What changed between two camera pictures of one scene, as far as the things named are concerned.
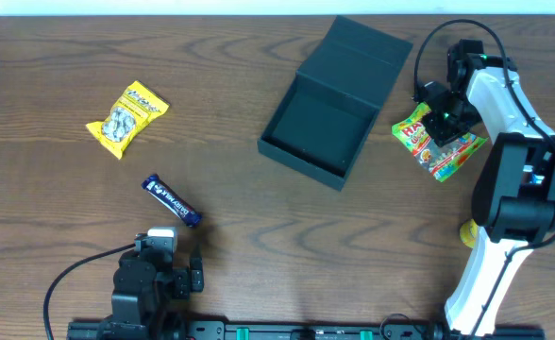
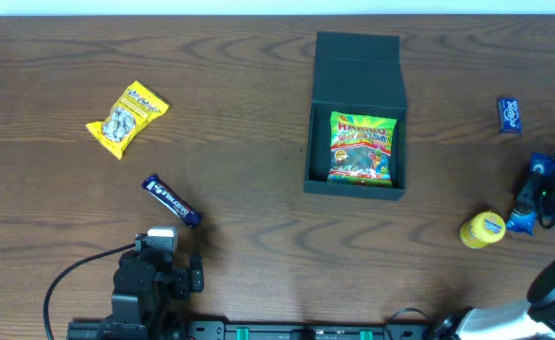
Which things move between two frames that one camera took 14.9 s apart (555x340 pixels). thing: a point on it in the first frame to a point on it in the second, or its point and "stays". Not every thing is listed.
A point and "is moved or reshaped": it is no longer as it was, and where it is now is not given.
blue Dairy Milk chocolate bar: (172, 200) stays
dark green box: (321, 124) is moved or reshaped
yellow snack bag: (126, 117) stays
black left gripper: (181, 281) stays
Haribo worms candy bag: (442, 161) to (361, 150)
